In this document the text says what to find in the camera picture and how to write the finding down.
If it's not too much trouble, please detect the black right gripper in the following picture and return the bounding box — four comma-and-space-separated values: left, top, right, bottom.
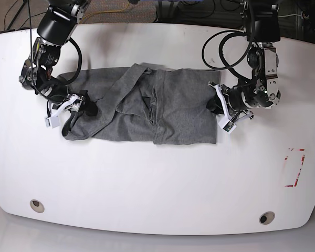
48, 88, 98, 117

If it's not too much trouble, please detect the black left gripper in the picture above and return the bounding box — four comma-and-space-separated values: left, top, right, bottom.
206, 89, 249, 115

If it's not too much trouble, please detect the grey t-shirt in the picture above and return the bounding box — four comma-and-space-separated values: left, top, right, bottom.
62, 64, 221, 145

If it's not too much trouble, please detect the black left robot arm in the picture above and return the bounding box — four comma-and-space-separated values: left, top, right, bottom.
206, 1, 281, 117

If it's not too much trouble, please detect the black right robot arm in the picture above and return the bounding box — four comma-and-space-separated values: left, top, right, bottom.
19, 1, 98, 117

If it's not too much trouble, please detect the red tape rectangle marking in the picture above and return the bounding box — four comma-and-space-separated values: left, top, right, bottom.
282, 148, 306, 188

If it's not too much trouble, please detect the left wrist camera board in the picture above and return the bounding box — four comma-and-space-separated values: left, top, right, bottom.
218, 118, 237, 134

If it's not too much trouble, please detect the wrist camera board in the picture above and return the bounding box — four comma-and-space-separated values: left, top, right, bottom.
45, 116, 60, 128
218, 118, 237, 134

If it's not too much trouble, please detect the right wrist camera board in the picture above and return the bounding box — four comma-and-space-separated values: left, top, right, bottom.
45, 116, 60, 128

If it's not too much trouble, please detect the left table cable grommet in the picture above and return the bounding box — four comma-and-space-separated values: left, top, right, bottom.
30, 199, 45, 213

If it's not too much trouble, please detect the table cable grommet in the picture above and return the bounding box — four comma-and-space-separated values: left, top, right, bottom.
259, 212, 275, 225
30, 199, 45, 213

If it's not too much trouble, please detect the white cable on floor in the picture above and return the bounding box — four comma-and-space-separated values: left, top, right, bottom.
278, 12, 309, 20

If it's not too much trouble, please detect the yellow cable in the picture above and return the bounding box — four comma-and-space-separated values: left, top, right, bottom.
81, 0, 133, 23

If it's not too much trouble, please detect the right table cable grommet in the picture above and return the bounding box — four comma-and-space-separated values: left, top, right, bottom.
259, 212, 275, 225

